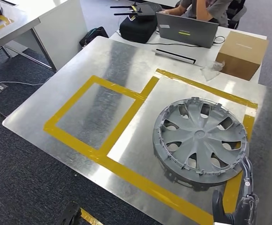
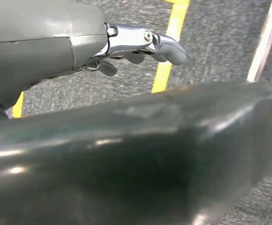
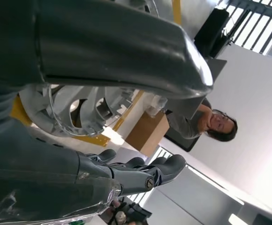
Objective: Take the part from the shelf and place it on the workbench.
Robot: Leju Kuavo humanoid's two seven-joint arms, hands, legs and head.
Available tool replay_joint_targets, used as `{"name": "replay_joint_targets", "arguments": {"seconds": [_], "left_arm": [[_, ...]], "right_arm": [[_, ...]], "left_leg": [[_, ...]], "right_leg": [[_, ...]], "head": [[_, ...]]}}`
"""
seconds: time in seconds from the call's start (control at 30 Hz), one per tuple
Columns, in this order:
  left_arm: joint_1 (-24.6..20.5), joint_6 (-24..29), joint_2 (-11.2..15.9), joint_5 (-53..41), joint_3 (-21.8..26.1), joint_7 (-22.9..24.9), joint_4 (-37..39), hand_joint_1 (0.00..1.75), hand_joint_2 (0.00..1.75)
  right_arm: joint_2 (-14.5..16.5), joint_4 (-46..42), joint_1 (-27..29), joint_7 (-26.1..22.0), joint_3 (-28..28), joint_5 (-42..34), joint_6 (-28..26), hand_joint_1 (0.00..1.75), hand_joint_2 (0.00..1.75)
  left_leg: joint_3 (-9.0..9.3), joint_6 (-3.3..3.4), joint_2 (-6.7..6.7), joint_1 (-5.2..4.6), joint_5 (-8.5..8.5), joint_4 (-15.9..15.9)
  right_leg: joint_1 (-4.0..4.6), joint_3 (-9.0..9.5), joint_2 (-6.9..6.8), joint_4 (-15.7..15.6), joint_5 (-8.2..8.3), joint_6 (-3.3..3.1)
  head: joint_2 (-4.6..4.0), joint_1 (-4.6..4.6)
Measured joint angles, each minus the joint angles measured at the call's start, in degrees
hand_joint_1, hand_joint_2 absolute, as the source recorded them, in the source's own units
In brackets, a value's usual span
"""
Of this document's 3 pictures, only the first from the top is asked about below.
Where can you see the black router with antennas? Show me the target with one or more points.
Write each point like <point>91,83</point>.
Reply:
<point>145,14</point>

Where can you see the white desk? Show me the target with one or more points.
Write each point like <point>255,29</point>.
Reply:
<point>206,53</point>

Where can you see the clear plastic bag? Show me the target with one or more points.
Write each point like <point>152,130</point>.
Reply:
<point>209,73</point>

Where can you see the black office chair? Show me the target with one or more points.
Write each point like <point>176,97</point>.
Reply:
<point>238,14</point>

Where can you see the white desk side panel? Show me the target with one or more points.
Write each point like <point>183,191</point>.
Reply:
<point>60,31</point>

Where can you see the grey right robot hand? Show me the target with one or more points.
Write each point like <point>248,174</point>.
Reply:
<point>247,208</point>

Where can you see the person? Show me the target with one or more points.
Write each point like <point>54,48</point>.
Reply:
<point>217,12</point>

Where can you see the steel workbench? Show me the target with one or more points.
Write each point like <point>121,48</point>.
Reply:
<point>91,118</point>

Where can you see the brown cardboard box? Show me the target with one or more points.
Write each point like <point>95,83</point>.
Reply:
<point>241,52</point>

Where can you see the black carrying case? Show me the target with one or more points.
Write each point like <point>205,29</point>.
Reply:
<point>138,31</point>

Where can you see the black bag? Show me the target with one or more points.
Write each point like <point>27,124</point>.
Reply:
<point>94,35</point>

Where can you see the person's left forearm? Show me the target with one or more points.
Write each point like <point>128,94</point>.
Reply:
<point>202,11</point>

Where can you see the grey plastic wheel cover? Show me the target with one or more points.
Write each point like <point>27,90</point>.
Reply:
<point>199,135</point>

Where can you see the person's right forearm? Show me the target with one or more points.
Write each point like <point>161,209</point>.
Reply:
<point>178,10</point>

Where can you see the yellow workbench tape outline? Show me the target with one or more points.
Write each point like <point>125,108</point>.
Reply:
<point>126,173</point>

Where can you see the grey laptop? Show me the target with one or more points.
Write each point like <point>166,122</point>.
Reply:
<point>187,31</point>

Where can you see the steel frame table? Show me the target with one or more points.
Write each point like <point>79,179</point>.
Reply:
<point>20,21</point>

